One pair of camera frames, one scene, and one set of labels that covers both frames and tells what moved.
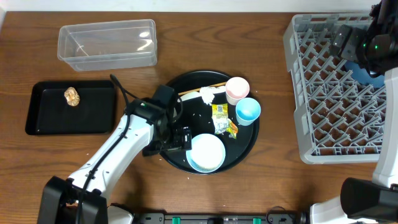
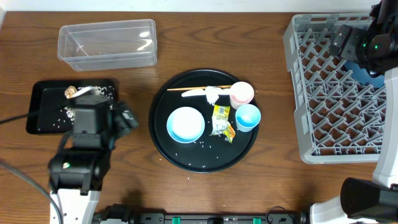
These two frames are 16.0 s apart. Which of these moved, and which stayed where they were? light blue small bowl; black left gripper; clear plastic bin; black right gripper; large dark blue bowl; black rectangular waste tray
Moved: black left gripper; light blue small bowl
Stayed: large dark blue bowl; black right gripper; black rectangular waste tray; clear plastic bin
